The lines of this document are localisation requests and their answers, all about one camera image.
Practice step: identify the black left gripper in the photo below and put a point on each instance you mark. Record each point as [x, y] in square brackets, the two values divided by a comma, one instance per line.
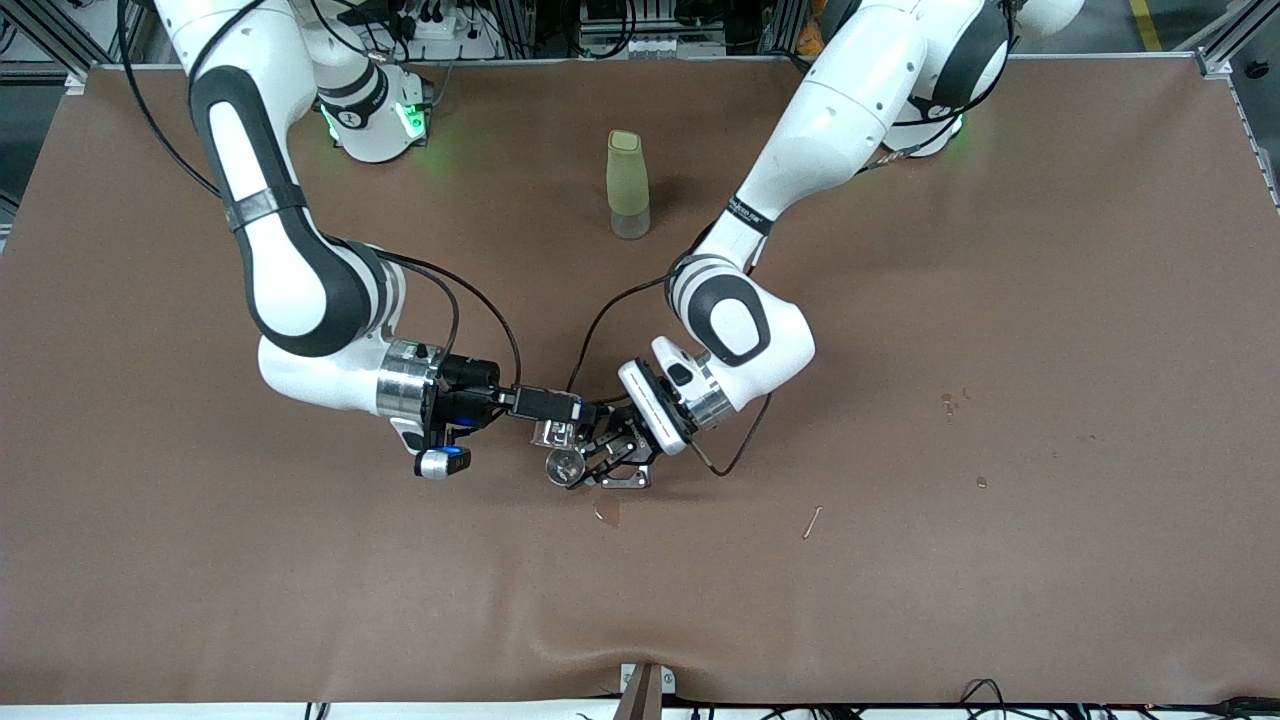
[622, 437]

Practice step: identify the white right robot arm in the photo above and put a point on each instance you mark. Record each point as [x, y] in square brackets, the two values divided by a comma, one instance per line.
[290, 290]

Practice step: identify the steel double jigger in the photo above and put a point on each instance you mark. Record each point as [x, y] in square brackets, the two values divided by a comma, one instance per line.
[565, 467]

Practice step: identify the aluminium frame strut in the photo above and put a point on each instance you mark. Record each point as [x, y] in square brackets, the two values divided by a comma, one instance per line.
[60, 40]
[1215, 55]

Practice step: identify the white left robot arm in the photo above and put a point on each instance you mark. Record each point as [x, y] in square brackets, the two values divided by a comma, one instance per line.
[850, 110]

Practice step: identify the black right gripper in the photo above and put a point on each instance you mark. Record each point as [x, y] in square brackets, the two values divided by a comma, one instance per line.
[468, 392]

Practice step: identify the white power strip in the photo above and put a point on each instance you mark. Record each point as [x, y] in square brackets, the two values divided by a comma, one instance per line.
[440, 30]

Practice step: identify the small pale stick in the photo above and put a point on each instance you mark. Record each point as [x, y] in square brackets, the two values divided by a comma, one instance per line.
[812, 522]

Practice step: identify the brown table mat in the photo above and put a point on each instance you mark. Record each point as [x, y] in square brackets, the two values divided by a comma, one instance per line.
[1000, 330]

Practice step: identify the liquid puddle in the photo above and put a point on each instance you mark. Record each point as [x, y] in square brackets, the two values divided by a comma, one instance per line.
[608, 515]
[948, 405]

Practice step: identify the white electronics box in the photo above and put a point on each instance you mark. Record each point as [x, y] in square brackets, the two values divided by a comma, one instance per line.
[650, 45]

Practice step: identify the metal table edge bracket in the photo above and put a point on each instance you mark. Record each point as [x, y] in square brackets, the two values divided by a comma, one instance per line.
[645, 695]

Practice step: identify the green frosted bottle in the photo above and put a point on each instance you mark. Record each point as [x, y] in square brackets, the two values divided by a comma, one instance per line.
[628, 180]

